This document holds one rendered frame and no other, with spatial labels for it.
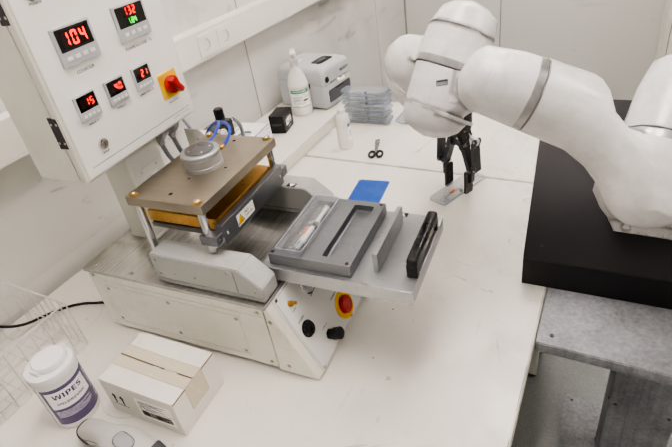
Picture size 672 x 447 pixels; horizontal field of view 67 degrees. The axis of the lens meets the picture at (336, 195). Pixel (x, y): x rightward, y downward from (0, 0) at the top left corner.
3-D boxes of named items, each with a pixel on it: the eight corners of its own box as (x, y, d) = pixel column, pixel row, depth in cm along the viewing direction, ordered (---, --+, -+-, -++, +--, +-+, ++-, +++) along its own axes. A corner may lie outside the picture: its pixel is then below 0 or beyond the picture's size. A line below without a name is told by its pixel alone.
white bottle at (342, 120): (341, 151, 178) (335, 113, 170) (337, 145, 182) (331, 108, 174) (355, 147, 179) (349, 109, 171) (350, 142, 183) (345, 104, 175)
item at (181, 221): (153, 225, 103) (137, 186, 98) (215, 171, 119) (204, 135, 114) (223, 237, 96) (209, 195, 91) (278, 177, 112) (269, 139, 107)
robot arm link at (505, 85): (559, 54, 67) (433, 10, 68) (509, 171, 70) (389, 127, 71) (526, 65, 86) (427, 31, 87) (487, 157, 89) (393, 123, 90)
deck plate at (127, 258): (83, 270, 109) (81, 267, 109) (182, 186, 136) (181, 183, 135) (264, 311, 91) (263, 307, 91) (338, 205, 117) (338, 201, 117)
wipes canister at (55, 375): (46, 420, 99) (9, 370, 91) (82, 385, 105) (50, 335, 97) (75, 436, 95) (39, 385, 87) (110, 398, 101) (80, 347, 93)
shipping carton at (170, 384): (112, 407, 99) (94, 377, 94) (159, 357, 108) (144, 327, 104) (183, 441, 91) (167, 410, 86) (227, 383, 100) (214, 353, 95)
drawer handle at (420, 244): (406, 277, 86) (405, 259, 84) (428, 226, 98) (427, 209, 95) (418, 279, 86) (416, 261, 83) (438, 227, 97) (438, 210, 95)
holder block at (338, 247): (270, 263, 95) (267, 252, 93) (314, 204, 110) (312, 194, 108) (351, 278, 88) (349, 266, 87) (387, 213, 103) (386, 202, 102)
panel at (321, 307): (324, 372, 98) (271, 301, 93) (374, 272, 121) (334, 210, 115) (331, 371, 97) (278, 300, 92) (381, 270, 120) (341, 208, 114)
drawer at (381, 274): (263, 280, 97) (254, 248, 93) (312, 215, 113) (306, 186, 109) (413, 310, 85) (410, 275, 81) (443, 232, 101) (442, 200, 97)
